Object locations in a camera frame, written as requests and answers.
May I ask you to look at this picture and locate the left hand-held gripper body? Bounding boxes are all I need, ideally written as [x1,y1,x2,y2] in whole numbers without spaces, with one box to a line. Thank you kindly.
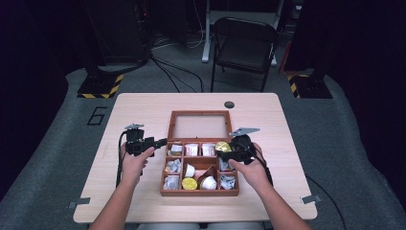
[124,123,156,158]

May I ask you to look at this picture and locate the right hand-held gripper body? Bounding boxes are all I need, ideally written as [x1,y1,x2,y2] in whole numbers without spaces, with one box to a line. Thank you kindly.
[228,126,261,166]

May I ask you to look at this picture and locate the gold foil capsule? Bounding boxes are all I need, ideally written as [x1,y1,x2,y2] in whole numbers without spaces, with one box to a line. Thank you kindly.
[214,141,233,153]
[181,177,198,192]

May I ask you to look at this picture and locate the wooden box with glass lid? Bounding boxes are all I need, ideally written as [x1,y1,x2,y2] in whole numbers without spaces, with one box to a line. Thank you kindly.
[159,109,240,197]

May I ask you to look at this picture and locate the person's right hand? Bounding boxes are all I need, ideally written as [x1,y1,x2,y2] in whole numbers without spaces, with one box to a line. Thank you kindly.
[227,142,273,191]

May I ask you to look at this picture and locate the person's left hand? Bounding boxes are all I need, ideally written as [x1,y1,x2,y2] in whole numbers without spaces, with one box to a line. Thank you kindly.
[120,141,156,188]

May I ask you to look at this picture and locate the silver foil sachet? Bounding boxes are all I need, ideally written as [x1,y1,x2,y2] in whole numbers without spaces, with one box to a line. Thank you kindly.
[169,144,184,158]
[163,174,181,191]
[165,158,183,173]
[218,159,233,173]
[219,173,237,191]

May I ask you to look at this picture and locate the white sachet with red print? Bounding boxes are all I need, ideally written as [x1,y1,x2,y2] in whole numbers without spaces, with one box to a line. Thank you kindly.
[185,143,200,157]
[201,143,217,157]

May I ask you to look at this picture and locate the striped black stand base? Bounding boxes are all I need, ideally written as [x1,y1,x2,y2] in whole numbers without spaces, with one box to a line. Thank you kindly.
[77,73,124,100]
[286,74,333,100]

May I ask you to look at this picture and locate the person's legs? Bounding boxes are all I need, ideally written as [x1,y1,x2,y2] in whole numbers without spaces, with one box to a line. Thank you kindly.
[136,221,266,230]

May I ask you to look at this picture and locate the grey tape piece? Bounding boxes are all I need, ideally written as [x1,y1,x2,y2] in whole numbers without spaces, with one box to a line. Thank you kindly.
[301,195,323,205]
[67,196,92,210]

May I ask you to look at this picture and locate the black folding chair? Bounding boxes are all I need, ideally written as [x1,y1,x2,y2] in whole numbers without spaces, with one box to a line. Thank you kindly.
[210,16,280,93]

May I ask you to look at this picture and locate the red object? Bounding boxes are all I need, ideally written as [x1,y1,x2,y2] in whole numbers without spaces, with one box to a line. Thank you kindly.
[278,40,293,75]

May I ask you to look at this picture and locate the black computer cabinet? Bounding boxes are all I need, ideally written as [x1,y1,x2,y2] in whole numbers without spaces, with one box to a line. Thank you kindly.
[92,0,151,66]

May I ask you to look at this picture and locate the dark curtain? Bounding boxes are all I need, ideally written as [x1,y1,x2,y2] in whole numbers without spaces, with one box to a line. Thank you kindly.
[285,0,406,199]
[0,0,94,199]

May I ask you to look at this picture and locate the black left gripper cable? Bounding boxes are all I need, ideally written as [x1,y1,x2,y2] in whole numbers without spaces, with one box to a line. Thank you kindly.
[115,129,129,189]

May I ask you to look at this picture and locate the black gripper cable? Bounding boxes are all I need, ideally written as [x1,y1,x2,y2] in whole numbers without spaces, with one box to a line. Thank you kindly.
[251,149,276,187]
[115,129,129,189]

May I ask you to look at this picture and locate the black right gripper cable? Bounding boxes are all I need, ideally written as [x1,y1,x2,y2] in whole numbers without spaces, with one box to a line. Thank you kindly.
[251,149,276,187]

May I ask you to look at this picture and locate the black floor cable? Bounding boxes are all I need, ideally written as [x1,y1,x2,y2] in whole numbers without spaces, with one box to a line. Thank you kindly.
[148,54,205,94]
[304,174,348,230]

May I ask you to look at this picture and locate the white cables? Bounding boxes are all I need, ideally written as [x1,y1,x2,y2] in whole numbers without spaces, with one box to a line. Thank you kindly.
[151,0,206,51]

